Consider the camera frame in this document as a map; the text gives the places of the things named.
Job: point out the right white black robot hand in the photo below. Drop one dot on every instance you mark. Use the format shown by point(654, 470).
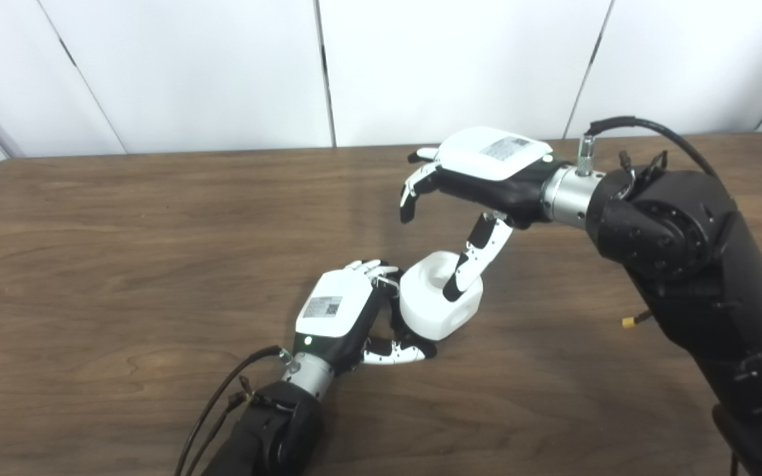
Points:
point(493, 165)

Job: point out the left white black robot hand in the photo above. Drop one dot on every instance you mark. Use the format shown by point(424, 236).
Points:
point(331, 311)

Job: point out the black flanged holder part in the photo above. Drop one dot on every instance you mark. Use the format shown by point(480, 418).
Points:
point(399, 330)

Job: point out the round white plastic piece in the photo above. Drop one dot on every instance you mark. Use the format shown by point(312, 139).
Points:
point(430, 307)

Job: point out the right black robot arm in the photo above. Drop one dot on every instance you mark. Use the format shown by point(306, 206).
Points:
point(698, 264)

